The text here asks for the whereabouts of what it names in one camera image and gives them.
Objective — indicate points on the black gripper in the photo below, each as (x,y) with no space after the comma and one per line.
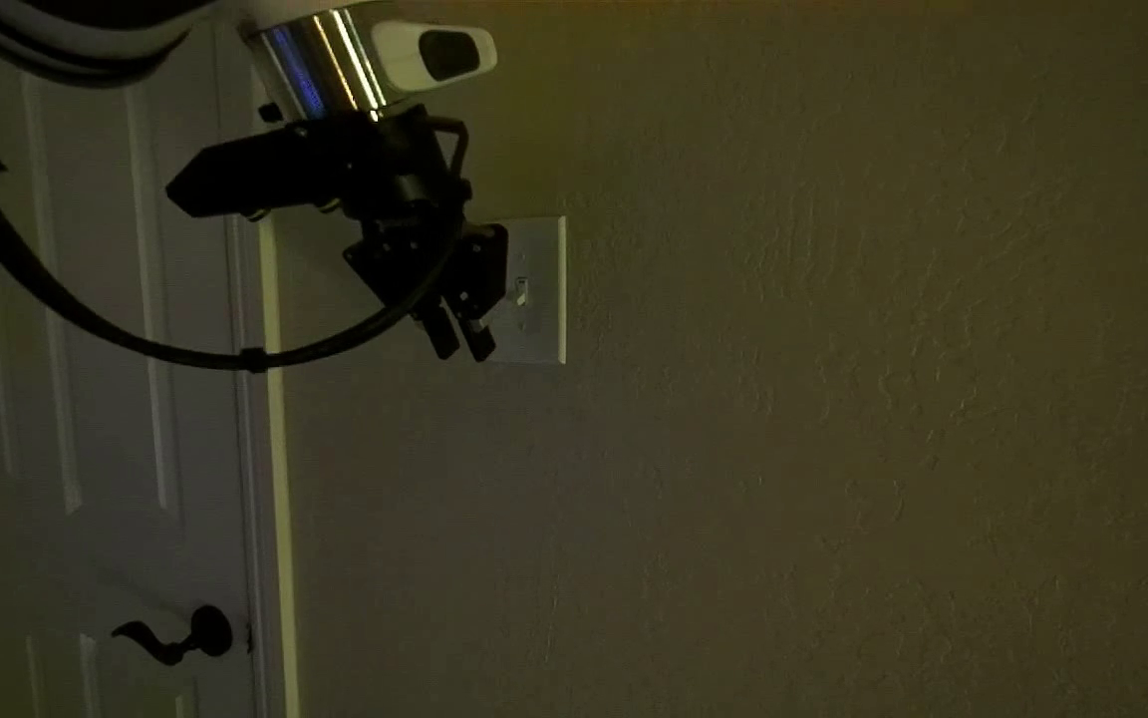
(415,224)

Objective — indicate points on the white light switch toggle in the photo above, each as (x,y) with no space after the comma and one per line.
(524,285)

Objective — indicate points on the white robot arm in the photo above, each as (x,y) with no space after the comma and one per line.
(318,53)

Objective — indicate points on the white panelled door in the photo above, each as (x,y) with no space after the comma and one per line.
(95,441)

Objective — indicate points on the white light switch plate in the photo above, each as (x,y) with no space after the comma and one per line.
(534,300)

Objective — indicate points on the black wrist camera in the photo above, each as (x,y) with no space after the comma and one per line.
(267,175)

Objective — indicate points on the white door frame trim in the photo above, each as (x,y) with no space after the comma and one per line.
(276,533)

